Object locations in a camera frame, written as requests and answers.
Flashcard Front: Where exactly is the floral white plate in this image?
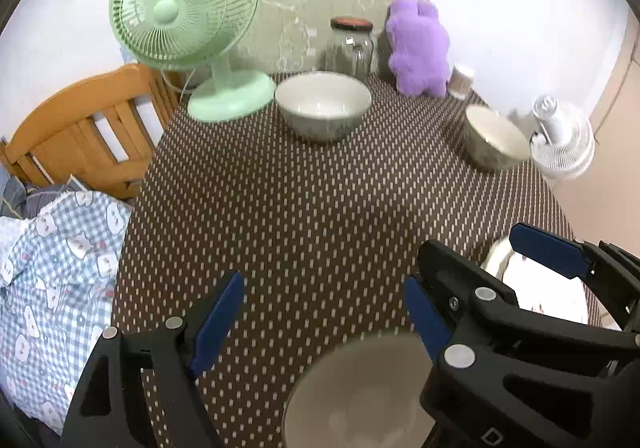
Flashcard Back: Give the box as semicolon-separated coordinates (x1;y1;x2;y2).
482;237;589;324

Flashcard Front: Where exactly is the white bowl with green pattern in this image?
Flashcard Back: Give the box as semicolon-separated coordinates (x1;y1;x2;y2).
462;104;530;172

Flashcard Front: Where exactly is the large white ceramic bowl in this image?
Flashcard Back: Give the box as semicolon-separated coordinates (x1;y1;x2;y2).
274;71;372;144

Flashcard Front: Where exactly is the white standing fan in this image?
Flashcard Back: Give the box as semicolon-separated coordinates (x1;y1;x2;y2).
529;95;596;180

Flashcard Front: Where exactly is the brown dotted tablecloth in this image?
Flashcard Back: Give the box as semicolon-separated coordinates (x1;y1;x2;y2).
113;78;573;447

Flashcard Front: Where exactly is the blue checkered blanket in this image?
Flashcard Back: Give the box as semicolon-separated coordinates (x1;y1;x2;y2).
1;190;131;433

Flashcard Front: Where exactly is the cotton swab container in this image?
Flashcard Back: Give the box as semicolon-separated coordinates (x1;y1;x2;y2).
447;67;474;100

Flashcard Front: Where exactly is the purple plush toy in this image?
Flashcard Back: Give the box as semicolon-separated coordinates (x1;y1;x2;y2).
385;0;450;97

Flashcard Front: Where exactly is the glass jar with red lid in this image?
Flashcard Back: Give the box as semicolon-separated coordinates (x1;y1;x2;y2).
324;16;374;82

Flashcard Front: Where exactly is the orange wooden headboard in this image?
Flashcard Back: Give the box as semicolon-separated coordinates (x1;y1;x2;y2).
1;64;180;200

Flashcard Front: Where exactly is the green desk fan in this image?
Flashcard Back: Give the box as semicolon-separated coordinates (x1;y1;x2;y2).
110;0;276;123

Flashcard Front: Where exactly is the green patterned wall board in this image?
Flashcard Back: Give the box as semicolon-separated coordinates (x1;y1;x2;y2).
234;0;437;76

